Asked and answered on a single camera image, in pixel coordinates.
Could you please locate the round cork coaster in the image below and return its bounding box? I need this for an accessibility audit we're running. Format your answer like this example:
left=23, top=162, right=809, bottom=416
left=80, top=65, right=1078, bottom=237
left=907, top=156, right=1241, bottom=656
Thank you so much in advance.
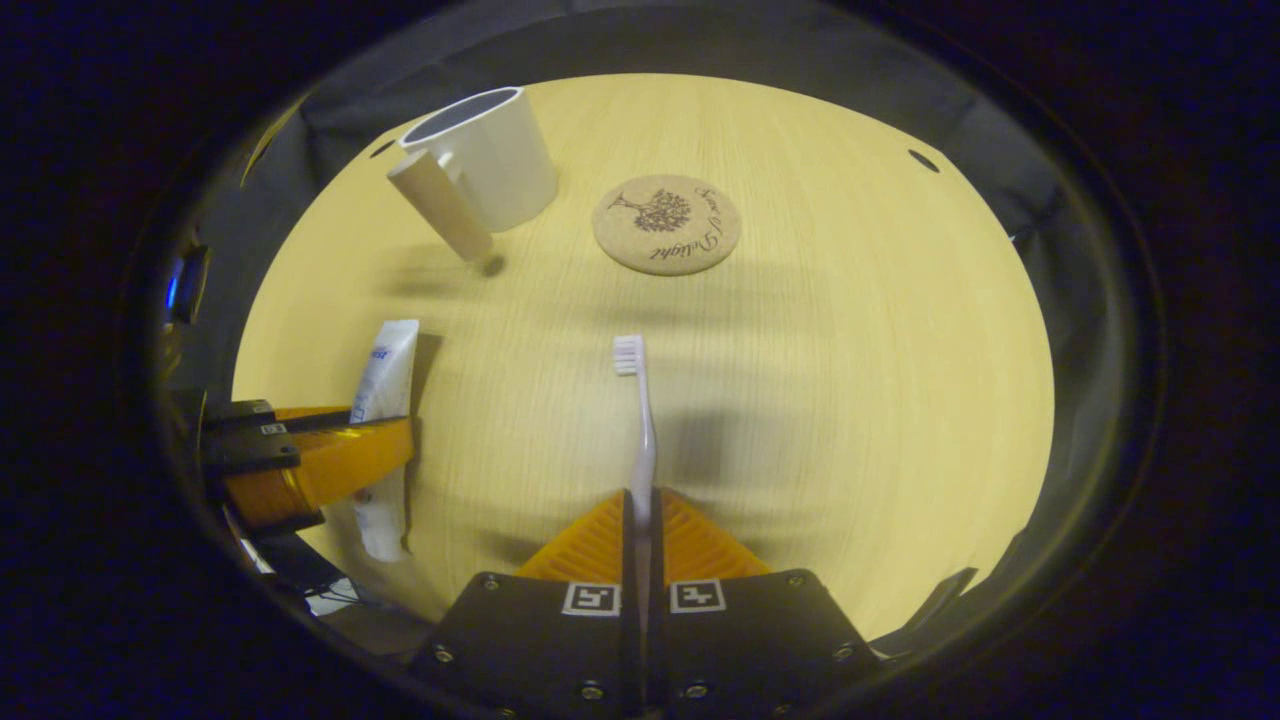
left=592, top=175, right=742, bottom=276

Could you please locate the white toothpaste tube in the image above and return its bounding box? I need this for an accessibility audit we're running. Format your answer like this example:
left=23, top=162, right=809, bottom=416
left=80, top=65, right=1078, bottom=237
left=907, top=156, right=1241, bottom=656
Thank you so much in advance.
left=350, top=320, right=421, bottom=563

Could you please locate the white cup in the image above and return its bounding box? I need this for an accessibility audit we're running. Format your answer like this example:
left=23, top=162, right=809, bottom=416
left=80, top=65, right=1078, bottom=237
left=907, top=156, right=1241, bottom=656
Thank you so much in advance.
left=387, top=87, right=559, bottom=276

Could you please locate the black backdrop cloth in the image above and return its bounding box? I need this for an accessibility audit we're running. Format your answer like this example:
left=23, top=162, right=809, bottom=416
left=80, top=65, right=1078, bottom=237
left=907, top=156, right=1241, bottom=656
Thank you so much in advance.
left=165, top=0, right=1141, bottom=601

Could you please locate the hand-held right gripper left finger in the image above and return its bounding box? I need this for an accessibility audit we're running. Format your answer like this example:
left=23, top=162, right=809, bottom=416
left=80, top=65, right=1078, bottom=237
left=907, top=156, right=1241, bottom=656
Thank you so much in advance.
left=415, top=488, right=641, bottom=720

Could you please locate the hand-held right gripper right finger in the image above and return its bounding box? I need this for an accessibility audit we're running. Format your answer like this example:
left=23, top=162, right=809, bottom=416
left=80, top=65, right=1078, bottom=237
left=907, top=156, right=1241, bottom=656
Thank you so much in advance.
left=650, top=487, right=883, bottom=720

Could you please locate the white toothbrush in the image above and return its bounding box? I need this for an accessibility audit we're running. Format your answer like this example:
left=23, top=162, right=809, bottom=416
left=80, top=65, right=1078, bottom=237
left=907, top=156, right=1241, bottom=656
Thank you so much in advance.
left=612, top=335, right=661, bottom=641

